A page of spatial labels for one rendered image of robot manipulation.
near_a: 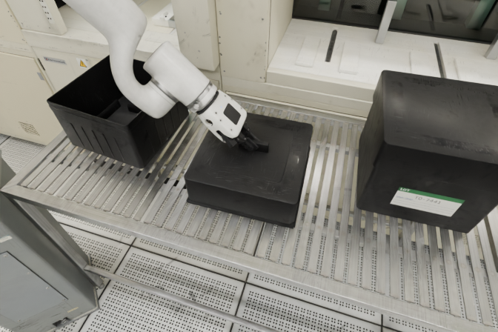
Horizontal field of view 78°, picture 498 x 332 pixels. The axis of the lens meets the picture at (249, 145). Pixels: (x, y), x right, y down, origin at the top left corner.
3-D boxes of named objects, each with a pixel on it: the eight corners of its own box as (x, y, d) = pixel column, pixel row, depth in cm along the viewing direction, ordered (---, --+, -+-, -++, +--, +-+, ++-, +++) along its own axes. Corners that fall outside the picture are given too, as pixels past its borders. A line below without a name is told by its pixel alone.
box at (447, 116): (353, 210, 81) (383, 143, 63) (357, 135, 100) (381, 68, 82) (473, 237, 76) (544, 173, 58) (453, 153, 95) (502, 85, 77)
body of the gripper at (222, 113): (205, 105, 69) (240, 137, 73) (221, 79, 76) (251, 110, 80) (187, 118, 74) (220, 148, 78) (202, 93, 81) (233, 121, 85)
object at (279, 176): (185, 202, 83) (177, 171, 73) (221, 129, 102) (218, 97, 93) (294, 229, 77) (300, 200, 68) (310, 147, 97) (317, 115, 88)
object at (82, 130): (125, 94, 115) (110, 52, 103) (190, 113, 108) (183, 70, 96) (70, 144, 98) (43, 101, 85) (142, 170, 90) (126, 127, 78)
